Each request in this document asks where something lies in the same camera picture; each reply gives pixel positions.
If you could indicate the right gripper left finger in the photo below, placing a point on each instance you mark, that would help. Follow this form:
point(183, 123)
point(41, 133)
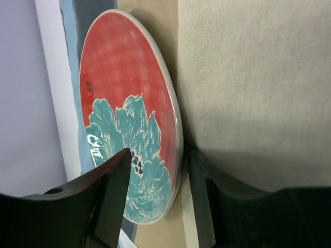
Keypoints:
point(85, 212)

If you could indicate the red plate with teal flower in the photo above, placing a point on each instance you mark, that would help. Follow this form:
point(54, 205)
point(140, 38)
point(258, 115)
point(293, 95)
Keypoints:
point(128, 101)

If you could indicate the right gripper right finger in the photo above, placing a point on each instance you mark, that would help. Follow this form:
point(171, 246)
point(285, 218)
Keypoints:
point(210, 230)

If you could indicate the striped cloth placemat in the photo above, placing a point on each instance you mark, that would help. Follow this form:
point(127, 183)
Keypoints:
point(252, 79)

